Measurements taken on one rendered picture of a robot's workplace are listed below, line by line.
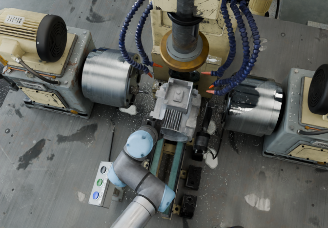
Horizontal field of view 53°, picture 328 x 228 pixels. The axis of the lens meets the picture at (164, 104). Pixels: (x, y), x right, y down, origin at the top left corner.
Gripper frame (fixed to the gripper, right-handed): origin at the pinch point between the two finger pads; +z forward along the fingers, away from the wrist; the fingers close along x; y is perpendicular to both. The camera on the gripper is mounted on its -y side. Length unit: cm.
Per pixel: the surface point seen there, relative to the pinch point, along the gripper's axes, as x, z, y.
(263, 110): -40.4, 2.1, 16.2
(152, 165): -0.5, 9.0, -18.0
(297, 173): -66, 26, -12
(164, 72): 3.5, 23.7, 22.5
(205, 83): -16.4, 26.5, 20.8
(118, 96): 18.2, 4.0, 9.6
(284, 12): -72, 175, 86
